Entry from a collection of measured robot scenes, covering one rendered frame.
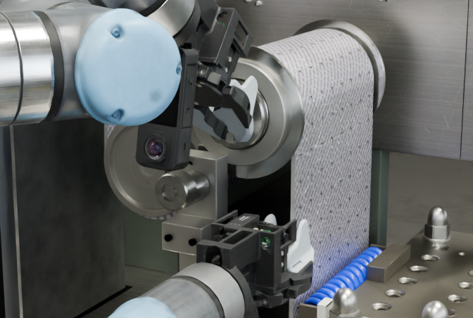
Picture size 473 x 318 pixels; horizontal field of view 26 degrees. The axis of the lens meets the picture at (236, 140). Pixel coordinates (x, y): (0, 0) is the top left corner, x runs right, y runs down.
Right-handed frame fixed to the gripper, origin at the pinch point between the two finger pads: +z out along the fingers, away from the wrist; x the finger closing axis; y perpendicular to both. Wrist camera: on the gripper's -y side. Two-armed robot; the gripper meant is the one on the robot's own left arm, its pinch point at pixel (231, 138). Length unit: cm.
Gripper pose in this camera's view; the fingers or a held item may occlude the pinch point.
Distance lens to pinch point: 106.8
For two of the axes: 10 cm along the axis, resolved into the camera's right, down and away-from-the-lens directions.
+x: -8.9, -1.1, 4.5
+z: 3.6, 4.6, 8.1
